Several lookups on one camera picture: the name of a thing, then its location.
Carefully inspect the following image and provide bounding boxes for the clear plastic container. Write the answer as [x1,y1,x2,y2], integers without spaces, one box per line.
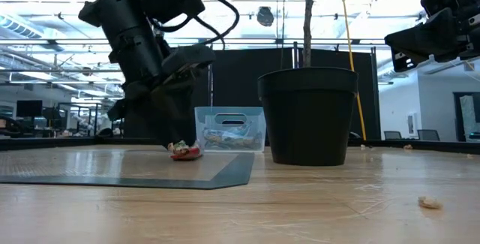
[193,106,267,153]

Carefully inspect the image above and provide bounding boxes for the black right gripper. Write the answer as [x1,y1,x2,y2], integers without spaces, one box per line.
[384,0,480,72]

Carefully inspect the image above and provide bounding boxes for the black partition panel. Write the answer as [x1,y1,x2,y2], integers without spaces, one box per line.
[123,47,380,142]

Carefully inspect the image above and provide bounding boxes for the red granola bar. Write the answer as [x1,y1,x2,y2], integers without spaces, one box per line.
[167,140,204,161]

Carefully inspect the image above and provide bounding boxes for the green plant in black pot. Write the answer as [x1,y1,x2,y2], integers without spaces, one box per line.
[256,0,362,167]

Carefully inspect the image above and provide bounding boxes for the large beige crumb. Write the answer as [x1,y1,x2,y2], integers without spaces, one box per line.
[417,196,443,210]

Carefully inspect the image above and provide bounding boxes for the black aluminium frame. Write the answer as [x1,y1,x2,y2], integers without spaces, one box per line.
[0,137,480,155]

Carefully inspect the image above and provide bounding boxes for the dark framed door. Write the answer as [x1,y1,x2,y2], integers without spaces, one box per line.
[452,92,480,143]

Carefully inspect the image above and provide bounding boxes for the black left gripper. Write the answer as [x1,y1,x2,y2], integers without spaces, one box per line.
[77,0,218,149]

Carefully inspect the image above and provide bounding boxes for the clear mat with grey border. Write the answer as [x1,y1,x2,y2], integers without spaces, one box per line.
[0,146,256,191]

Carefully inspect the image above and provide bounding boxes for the black computer monitor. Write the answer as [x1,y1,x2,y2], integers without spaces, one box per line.
[15,99,44,118]

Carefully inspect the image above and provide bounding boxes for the round black ceiling fixture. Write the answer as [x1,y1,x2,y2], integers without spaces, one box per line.
[256,6,275,28]

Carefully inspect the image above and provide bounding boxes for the black workstation frames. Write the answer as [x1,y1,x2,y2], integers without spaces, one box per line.
[43,101,125,138]

